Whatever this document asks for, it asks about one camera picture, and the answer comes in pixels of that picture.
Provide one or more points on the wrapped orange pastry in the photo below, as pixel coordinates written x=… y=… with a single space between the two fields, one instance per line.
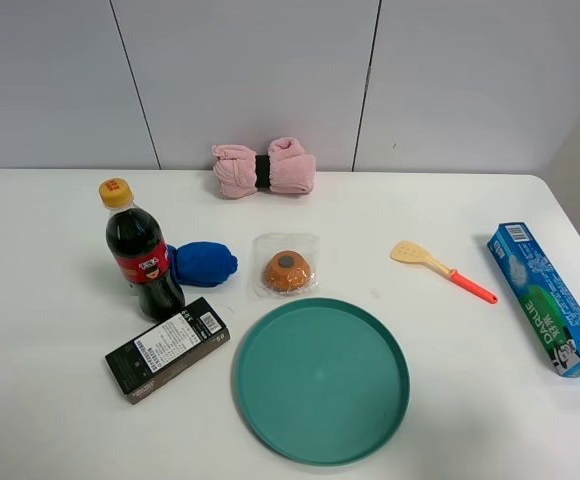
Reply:
x=284 y=264

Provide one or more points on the blue rolled cloth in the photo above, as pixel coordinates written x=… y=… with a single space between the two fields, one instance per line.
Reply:
x=202 y=264

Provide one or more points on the black rectangular box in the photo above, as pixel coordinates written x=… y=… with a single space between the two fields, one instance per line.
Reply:
x=148 y=362

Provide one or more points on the pink rolled towel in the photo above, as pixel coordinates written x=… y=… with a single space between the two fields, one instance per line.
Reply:
x=285 y=169

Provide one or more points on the cola bottle yellow cap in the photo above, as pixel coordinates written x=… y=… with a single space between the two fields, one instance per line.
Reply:
x=137 y=244

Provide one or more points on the blue Darlie toothpaste box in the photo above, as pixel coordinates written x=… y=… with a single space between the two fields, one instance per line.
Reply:
x=546 y=301

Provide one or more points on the teal round plate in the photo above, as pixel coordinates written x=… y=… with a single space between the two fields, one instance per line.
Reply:
x=321 y=382

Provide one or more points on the yellow spatula orange handle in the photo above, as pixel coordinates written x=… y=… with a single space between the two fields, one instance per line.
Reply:
x=410 y=253

